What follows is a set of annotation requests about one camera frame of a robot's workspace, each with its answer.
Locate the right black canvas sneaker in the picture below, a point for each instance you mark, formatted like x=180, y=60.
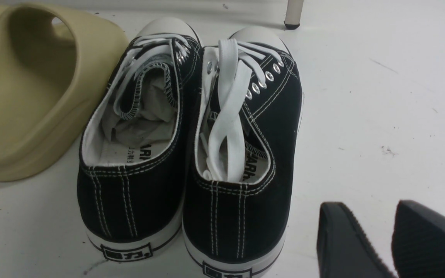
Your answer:
x=240, y=160

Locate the left black canvas sneaker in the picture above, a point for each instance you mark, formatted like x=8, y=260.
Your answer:
x=132, y=152

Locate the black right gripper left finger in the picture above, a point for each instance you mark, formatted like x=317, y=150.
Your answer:
x=343, y=249

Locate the black canvas sneaker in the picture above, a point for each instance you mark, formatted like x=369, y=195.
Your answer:
x=132, y=152
x=240, y=160

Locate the beige foam slide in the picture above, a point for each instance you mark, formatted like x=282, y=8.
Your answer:
x=55, y=63

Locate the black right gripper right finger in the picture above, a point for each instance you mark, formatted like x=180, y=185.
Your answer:
x=418, y=241

